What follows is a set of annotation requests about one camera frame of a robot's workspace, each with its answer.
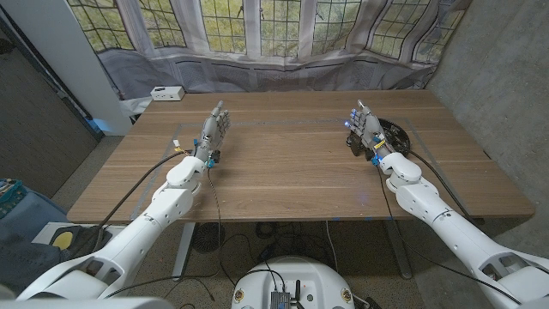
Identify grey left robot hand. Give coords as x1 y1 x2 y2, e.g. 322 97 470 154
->
192 100 232 163

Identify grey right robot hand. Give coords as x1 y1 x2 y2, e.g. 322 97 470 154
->
344 99 395 162

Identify black half-moon tambourine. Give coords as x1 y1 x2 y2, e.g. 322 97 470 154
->
346 118 412 159

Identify white power box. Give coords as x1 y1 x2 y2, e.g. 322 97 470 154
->
150 85 186 102

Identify printed window backdrop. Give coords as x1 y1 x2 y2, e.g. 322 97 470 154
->
66 0 473 102

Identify round black floor fan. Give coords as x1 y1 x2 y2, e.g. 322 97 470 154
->
191 221 226 254

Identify white table leg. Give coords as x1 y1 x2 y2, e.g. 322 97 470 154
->
171 221 196 282

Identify grey table leg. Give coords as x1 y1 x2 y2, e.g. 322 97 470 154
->
383 219 413 280

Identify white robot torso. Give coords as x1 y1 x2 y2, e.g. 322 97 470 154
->
231 256 356 309

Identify dark shoe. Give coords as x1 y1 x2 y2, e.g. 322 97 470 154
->
63 226 113 258

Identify white pillar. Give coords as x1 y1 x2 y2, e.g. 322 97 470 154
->
0 0 133 136

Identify grey electronics module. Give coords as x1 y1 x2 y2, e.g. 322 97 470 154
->
269 290 292 309

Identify black yellow foot pedal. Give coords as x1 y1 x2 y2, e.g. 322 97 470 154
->
49 226 82 252

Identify white floor board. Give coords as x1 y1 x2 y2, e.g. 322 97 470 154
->
32 221 128 246

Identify person leg in blue jeans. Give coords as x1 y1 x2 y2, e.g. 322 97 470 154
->
0 184 72 297

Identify teal patterned basket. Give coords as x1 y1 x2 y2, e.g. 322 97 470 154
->
0 178 27 219

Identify thin black left wrist cable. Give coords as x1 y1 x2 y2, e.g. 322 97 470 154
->
207 166 237 287

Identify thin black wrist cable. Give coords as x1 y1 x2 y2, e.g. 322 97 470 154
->
376 165 522 306
207 166 237 287

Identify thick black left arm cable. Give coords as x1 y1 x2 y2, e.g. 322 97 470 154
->
87 148 196 254

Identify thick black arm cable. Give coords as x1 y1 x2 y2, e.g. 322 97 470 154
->
405 148 480 224
87 148 196 254

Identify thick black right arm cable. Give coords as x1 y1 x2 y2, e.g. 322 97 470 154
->
405 148 480 224

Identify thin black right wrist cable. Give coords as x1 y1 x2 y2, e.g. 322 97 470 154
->
376 165 522 306

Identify tangled black floor cables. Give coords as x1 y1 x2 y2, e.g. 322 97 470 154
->
255 221 327 263

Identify white floor cable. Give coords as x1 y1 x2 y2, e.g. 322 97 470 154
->
324 221 340 274

